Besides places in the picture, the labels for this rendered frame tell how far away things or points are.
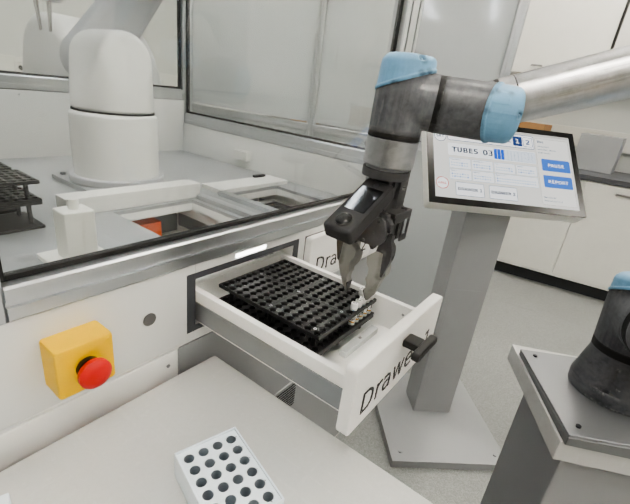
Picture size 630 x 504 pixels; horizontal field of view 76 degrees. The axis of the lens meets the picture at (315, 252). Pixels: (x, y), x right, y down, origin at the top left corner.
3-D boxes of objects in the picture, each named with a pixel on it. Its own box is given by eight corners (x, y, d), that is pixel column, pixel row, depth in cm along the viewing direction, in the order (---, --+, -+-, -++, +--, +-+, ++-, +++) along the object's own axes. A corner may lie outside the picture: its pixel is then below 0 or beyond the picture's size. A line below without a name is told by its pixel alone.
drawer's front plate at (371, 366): (429, 347, 75) (443, 295, 71) (345, 439, 53) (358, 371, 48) (421, 343, 76) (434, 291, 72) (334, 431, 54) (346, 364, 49)
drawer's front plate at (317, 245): (368, 253, 115) (375, 217, 111) (306, 283, 93) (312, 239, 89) (363, 251, 116) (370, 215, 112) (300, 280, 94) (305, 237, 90)
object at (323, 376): (418, 339, 74) (426, 311, 72) (342, 416, 54) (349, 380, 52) (262, 267, 95) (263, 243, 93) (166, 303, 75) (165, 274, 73)
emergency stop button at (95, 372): (115, 382, 52) (113, 356, 51) (83, 397, 49) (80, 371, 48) (103, 371, 54) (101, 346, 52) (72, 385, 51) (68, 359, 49)
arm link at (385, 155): (405, 144, 53) (354, 133, 58) (397, 178, 55) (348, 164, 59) (427, 142, 59) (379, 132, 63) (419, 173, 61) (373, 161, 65)
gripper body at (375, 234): (406, 243, 67) (423, 171, 62) (381, 255, 60) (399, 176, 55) (366, 228, 70) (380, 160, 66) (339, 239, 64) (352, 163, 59)
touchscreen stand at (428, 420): (507, 471, 151) (615, 210, 113) (390, 466, 146) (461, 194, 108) (456, 380, 197) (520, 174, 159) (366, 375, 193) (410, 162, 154)
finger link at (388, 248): (393, 278, 62) (398, 223, 60) (389, 280, 61) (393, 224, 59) (367, 271, 65) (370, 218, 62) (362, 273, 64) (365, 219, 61)
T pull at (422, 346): (436, 343, 62) (438, 335, 61) (417, 365, 56) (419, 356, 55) (415, 333, 64) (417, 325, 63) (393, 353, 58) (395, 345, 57)
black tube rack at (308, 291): (370, 328, 75) (376, 298, 72) (314, 372, 61) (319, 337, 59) (281, 286, 87) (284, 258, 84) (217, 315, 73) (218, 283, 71)
